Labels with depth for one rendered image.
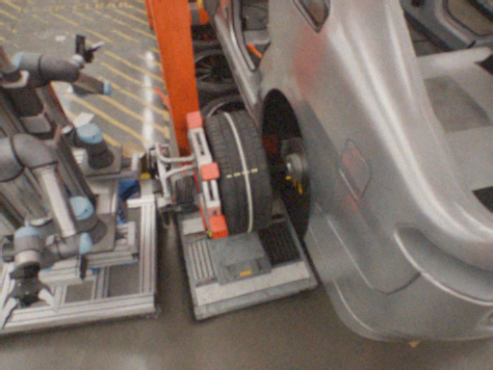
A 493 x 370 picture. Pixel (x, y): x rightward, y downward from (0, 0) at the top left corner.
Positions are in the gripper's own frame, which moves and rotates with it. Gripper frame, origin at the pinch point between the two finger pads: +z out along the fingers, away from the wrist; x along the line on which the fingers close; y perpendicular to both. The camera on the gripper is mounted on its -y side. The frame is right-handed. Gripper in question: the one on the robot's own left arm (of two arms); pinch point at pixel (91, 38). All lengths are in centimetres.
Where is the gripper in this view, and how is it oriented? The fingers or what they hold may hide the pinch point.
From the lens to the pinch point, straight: 243.4
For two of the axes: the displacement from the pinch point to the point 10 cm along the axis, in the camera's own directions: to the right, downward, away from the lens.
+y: -1.5, 6.1, 7.8
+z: 1.0, -7.8, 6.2
